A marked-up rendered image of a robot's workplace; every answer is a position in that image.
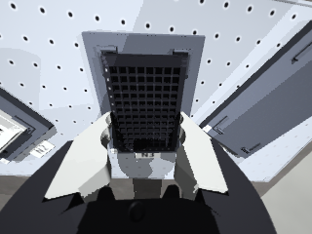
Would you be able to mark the black multi-well plate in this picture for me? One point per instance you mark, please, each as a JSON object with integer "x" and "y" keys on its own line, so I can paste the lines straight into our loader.
{"x": 145, "y": 95}

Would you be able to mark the white well plate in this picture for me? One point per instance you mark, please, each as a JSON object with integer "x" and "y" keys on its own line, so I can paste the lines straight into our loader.
{"x": 10, "y": 130}

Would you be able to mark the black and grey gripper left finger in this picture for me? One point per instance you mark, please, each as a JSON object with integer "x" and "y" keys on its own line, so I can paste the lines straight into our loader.
{"x": 71, "y": 177}

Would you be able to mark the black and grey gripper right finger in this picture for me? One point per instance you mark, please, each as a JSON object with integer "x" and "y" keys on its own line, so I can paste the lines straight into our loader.
{"x": 207, "y": 174}

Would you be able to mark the light grey base plate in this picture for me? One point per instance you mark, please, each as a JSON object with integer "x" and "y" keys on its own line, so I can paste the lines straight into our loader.
{"x": 44, "y": 65}

